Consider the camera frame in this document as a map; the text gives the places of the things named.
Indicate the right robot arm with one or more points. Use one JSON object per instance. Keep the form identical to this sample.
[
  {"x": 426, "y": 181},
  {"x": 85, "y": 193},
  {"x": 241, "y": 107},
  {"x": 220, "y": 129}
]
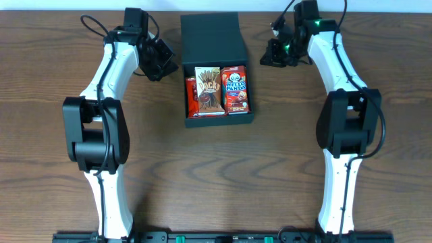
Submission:
[{"x": 351, "y": 124}]

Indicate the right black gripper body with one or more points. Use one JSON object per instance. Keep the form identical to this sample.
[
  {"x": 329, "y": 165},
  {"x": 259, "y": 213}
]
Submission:
[{"x": 273, "y": 54}]

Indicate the red Hacks candy bag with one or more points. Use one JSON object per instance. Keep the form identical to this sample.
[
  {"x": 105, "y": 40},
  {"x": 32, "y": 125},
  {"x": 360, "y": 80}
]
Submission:
[{"x": 191, "y": 98}]

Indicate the brown Pocky box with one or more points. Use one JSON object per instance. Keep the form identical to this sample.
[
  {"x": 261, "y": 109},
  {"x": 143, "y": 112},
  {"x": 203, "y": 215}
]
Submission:
[{"x": 209, "y": 90}]

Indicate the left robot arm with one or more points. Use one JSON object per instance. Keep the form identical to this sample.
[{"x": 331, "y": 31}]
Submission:
[{"x": 96, "y": 132}]

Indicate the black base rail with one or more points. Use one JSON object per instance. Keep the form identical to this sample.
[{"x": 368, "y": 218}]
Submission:
[{"x": 285, "y": 237}]

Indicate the black gift box with lid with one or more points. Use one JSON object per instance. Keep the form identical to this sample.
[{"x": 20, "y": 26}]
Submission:
[{"x": 215, "y": 40}]

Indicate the red Hello Panda box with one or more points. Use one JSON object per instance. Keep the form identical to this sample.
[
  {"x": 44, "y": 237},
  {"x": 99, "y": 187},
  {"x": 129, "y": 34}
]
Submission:
[{"x": 235, "y": 98}]

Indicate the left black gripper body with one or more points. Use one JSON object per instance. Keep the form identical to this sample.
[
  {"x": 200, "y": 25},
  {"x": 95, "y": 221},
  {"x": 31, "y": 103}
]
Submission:
[{"x": 162, "y": 59}]

